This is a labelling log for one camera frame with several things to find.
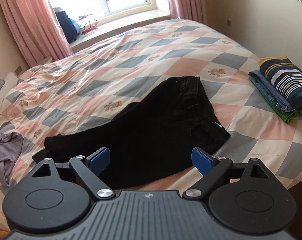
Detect black trousers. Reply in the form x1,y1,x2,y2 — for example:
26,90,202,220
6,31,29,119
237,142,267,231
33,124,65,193
33,76,230,189

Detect checkered pink grey quilt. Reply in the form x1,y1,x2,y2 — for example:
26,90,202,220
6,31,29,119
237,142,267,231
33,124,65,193
0,20,302,230

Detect grey purple garment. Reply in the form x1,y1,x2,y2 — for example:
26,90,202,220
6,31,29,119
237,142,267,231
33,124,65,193
0,132,24,186

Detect green folded garment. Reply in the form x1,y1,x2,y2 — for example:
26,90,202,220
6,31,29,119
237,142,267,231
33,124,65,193
249,77,302,123

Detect blue folded garment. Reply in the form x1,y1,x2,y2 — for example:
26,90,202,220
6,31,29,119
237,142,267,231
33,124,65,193
248,70,294,112

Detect blue bag on windowsill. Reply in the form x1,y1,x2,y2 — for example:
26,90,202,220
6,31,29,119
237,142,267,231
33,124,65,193
54,7,80,43

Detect pink curtain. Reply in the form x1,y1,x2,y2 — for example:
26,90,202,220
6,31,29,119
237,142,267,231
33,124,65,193
168,0,207,24
0,0,73,67

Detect pink curtain far side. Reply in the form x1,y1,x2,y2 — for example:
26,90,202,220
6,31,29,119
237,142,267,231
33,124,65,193
168,0,207,24

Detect red wire rack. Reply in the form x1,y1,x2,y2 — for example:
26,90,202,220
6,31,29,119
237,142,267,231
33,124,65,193
78,19,98,35

